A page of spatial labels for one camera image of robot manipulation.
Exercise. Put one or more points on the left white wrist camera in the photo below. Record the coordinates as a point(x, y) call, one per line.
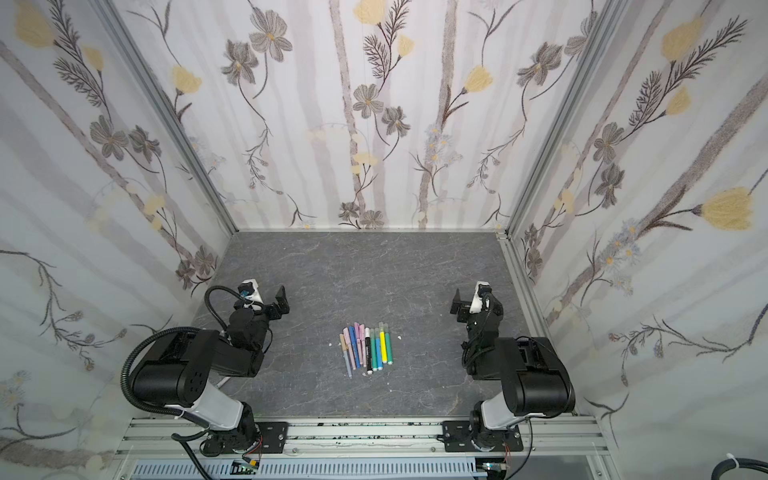
point(249, 292)

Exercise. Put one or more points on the light pink pen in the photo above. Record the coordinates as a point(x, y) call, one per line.
point(349, 348)

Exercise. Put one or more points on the dark green marker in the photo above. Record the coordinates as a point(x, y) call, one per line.
point(373, 350)

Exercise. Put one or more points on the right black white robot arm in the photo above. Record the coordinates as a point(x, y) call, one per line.
point(534, 381)

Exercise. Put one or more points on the blue marker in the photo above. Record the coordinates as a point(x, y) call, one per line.
point(381, 367)

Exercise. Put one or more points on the purple pink pen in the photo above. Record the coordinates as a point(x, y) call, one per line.
point(356, 327)

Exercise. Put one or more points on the black hose corner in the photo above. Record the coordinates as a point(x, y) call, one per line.
point(733, 463)

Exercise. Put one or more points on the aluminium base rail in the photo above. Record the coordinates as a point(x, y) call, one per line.
point(568, 447)

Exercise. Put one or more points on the blue pen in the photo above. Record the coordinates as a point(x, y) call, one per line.
point(354, 346)

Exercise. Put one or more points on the yellow marker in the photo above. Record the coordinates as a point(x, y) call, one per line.
point(382, 345)

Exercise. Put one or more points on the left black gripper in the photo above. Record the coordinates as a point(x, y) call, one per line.
point(270, 308)

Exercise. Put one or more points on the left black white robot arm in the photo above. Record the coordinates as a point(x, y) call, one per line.
point(168, 374)

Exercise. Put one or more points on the grey ventilated cable duct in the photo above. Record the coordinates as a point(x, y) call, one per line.
point(350, 468)

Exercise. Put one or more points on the light green marker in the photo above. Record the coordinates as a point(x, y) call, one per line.
point(387, 344)

